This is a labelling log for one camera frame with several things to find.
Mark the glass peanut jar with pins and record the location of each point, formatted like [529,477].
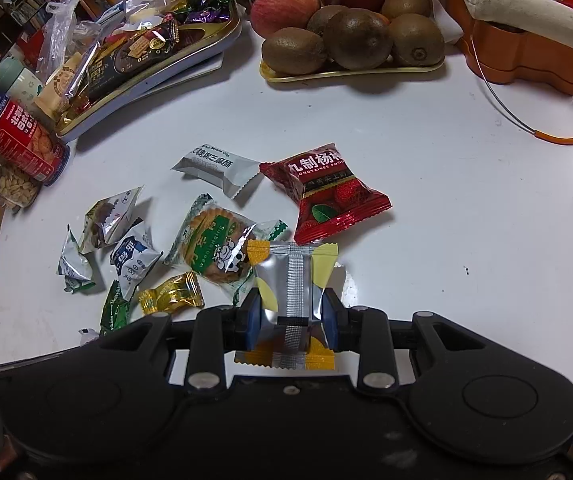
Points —
[16,187]

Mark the gold tray full of snacks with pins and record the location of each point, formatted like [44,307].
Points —
[198,42]

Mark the dark green candy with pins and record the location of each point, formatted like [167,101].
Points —
[115,312]

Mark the green white snack packet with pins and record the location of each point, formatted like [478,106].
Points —
[74,267]

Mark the brown dried fruit packet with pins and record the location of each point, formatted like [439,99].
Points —
[108,220]

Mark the white grey snack packet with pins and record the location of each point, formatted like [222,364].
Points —
[227,171]

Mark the black cracker packet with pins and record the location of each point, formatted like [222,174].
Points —
[128,56]

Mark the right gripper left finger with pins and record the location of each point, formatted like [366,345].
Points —
[221,330]

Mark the left kiwi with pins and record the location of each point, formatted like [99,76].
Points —
[294,51]

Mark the clear plastic bag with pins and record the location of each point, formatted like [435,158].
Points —
[58,34]

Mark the orange leather bag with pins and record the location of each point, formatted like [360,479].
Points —
[502,54]

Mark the kiwi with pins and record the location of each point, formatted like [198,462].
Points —
[417,41]
[294,51]
[357,39]

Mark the silver yellow snack packet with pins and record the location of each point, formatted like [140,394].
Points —
[291,280]

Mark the red bayberry snack packet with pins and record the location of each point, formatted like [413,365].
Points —
[330,198]

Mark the fruit plate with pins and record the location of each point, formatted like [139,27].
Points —
[274,77]

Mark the red biscuit can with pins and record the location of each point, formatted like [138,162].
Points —
[29,145]

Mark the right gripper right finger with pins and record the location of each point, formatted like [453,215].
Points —
[366,332]

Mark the left red apple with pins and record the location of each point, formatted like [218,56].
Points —
[269,16]

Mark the gold candy wrapper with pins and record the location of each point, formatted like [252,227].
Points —
[175,294]

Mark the right kiwi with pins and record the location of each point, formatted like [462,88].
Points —
[417,41]

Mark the green biscuit packet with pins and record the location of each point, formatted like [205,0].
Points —
[212,242]

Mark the blue white milk candy packet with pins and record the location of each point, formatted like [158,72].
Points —
[134,257]

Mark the mint green cup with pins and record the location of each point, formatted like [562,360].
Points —
[18,83]

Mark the front centre kiwi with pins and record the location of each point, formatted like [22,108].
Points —
[357,39]

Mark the white padded handle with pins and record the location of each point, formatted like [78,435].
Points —
[546,18]

